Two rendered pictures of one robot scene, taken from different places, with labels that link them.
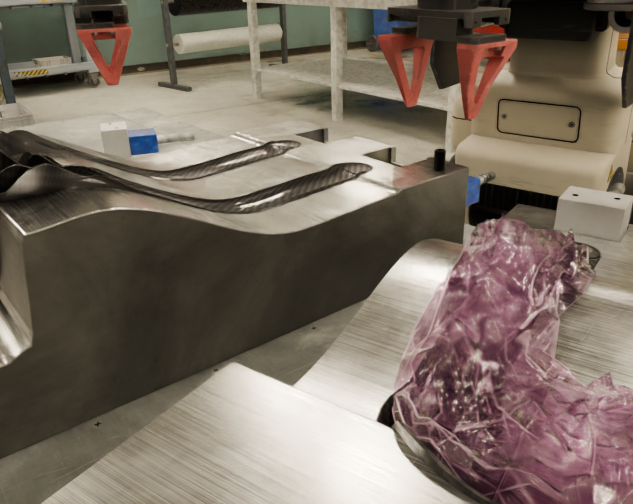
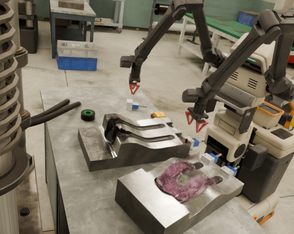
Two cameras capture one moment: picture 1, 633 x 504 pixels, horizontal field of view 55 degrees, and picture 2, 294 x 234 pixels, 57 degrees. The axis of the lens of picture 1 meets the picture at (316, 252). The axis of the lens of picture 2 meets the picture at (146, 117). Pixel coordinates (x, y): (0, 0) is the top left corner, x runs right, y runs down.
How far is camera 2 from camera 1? 0.84 m
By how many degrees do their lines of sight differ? 9
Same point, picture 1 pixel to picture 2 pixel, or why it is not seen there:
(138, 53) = (138, 22)
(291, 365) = (149, 168)
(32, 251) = (121, 146)
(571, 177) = (228, 143)
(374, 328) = (159, 168)
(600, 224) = (206, 161)
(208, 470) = (137, 177)
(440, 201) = (184, 147)
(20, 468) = (111, 171)
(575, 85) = (236, 122)
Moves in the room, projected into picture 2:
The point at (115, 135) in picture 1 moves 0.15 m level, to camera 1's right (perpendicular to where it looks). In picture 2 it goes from (129, 103) to (153, 109)
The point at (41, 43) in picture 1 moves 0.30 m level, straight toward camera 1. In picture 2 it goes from (104, 11) to (104, 13)
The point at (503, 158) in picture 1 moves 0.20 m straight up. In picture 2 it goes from (216, 133) to (225, 104)
